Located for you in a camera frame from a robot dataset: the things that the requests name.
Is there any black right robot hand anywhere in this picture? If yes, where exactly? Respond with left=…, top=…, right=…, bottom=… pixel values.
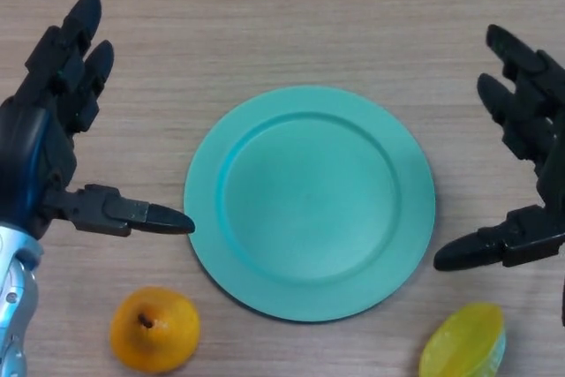
left=433, top=23, right=565, bottom=272

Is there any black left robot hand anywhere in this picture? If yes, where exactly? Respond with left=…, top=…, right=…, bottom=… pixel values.
left=0, top=0, right=196, bottom=244

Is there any yellow starfruit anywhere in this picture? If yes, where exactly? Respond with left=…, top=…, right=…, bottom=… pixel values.
left=418, top=301, right=508, bottom=377

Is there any teal round plate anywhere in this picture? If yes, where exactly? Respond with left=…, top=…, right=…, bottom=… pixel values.
left=183, top=84, right=437, bottom=323

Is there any orange pear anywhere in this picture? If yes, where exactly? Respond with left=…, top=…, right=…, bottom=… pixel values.
left=109, top=286, right=202, bottom=373

